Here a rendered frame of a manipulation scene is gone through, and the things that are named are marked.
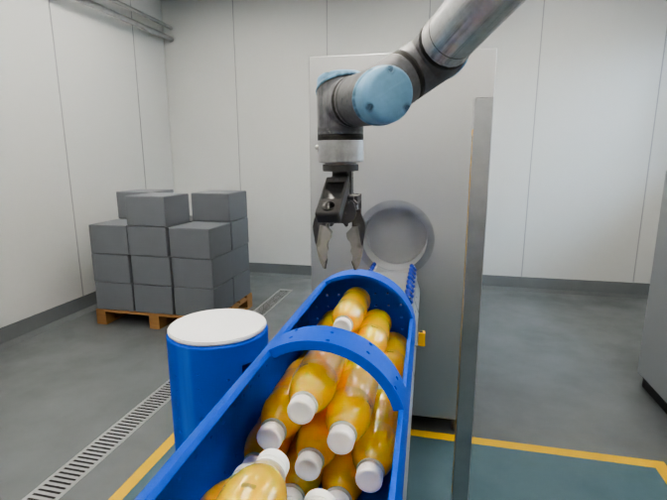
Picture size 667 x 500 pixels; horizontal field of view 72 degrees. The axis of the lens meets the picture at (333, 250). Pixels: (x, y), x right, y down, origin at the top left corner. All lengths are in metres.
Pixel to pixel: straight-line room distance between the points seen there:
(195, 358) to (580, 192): 4.92
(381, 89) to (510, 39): 4.88
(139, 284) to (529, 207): 4.13
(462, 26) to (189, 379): 1.04
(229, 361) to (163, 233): 2.95
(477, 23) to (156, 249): 3.73
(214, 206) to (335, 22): 2.66
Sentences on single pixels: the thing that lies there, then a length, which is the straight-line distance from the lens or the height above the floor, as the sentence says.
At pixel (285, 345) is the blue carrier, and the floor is 1.22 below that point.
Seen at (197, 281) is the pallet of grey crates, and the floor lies 0.47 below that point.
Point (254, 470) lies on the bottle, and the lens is 0.53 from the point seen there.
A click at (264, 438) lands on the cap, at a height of 1.11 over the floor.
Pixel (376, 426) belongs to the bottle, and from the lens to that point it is 0.77.
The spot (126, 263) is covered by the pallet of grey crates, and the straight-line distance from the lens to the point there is 4.42.
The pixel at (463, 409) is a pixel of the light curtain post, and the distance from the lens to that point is 1.88.
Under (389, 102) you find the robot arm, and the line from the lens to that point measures 0.77.
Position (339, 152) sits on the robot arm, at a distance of 0.87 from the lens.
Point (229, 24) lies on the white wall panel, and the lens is 6.21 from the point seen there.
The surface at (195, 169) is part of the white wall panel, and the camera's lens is 6.28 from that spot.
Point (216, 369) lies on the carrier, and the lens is 1.27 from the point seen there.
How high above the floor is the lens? 1.51
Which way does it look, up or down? 12 degrees down
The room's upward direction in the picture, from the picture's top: straight up
